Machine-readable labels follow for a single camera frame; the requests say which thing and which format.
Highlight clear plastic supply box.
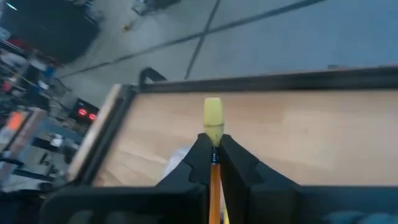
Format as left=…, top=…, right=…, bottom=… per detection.
left=163, top=145, right=192, bottom=178

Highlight orange pencil yellow eraser cap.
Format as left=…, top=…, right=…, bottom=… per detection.
left=203, top=97, right=225, bottom=224

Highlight large black furniture block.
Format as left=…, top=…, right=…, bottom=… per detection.
left=0, top=0, right=102, bottom=65

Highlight black device red lights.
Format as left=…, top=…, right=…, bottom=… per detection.
left=68, top=98, right=100, bottom=126

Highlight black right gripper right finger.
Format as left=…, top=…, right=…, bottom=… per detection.
left=219, top=133, right=302, bottom=190

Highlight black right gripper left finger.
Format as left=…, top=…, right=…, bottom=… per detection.
left=155, top=133, right=215, bottom=189

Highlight black frame clamp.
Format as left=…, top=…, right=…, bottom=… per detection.
left=138, top=67, right=168, bottom=90

